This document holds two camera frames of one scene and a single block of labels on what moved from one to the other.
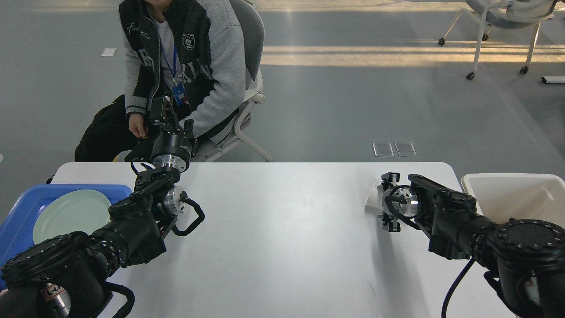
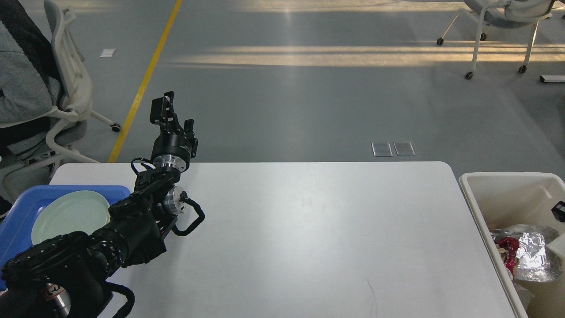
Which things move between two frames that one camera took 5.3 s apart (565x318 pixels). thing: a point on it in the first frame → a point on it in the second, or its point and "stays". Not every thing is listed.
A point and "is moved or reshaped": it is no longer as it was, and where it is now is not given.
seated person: [192, 51] → [29, 83]
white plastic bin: [500, 196] stays
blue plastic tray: [16, 230] stays
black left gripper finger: [188, 128] stays
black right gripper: [396, 201] → [559, 211]
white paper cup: [373, 208] is moved or reshaped
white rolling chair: [507, 14] stays
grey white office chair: [251, 23] → [69, 120]
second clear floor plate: [382, 149] stays
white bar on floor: [551, 79] stays
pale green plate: [69, 211] stays
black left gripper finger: [172, 126] stays
